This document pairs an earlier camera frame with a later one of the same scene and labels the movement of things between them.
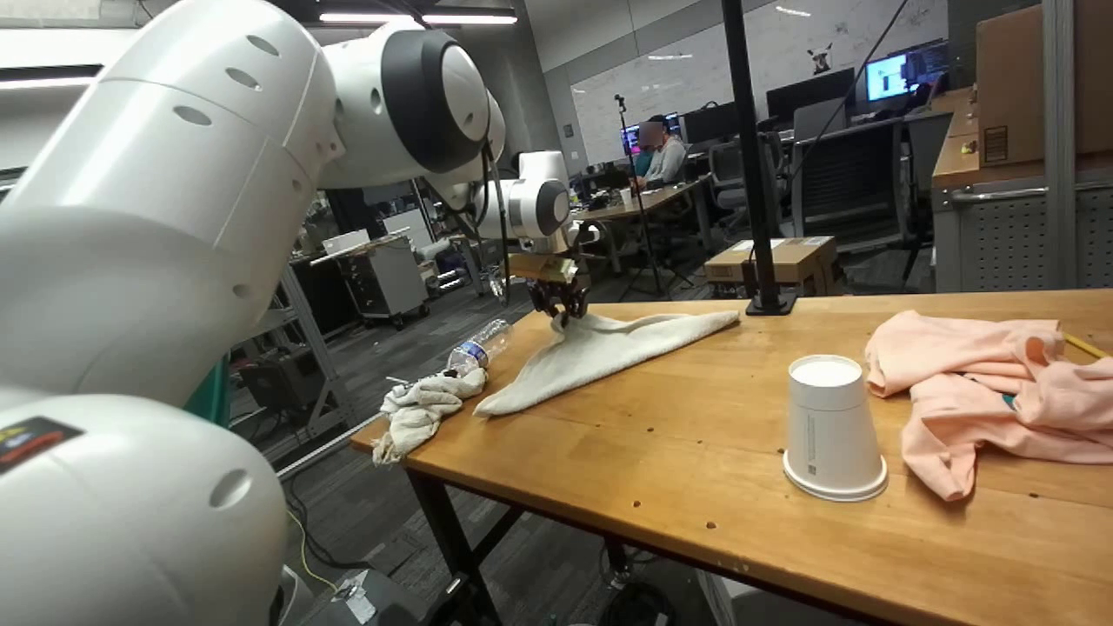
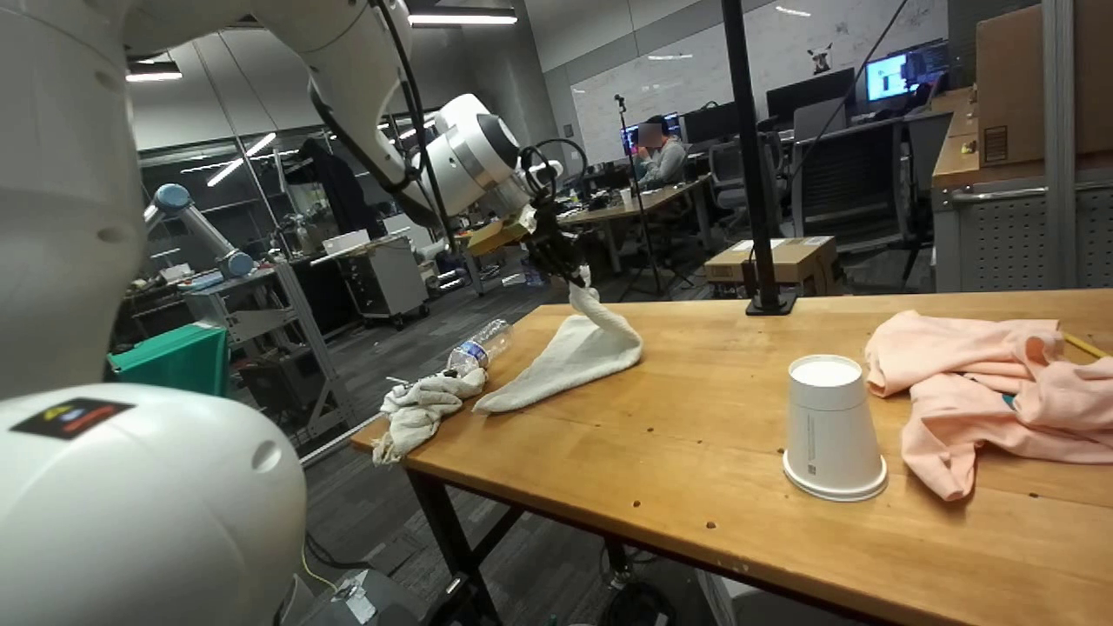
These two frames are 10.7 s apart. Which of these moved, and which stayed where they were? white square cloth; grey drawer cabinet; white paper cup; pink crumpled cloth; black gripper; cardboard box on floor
Moved: black gripper; white square cloth
Stayed: white paper cup; pink crumpled cloth; grey drawer cabinet; cardboard box on floor
